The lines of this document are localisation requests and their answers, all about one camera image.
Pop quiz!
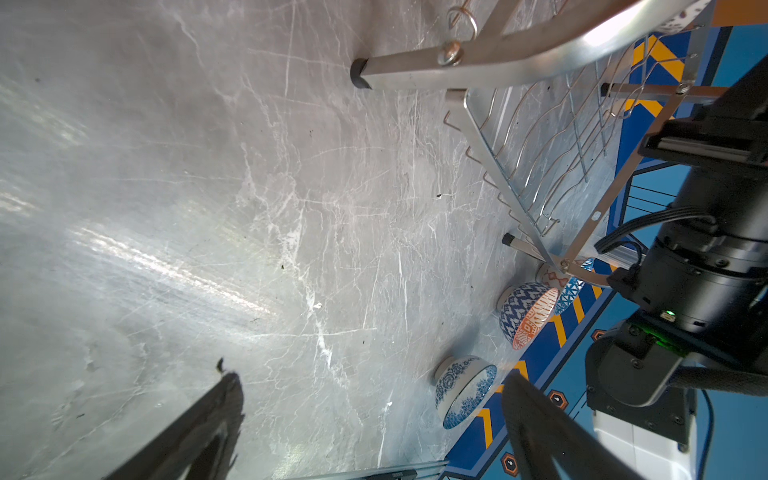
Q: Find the steel two-tier dish rack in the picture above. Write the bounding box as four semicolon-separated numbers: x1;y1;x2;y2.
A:
350;1;715;286

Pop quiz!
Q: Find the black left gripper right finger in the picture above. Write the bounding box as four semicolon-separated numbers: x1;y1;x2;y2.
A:
501;370;640;479

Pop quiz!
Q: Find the dark blue patterned bowl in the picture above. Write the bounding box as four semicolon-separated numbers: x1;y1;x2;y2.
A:
536;264;585;315

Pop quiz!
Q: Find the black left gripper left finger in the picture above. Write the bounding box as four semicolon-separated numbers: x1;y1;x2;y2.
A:
107;372;244;479

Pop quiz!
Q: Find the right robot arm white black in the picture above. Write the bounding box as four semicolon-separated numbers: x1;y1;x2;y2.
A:
583;62;767;479

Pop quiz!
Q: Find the blue white floral bowl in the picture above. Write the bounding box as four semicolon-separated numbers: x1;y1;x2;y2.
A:
434;356;497;430

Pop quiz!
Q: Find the white brown patterned bowl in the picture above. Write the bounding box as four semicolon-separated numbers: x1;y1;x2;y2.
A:
654;0;710;35

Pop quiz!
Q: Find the red patterned ceramic bowl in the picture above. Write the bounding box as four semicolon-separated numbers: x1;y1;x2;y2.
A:
497;281;559;351

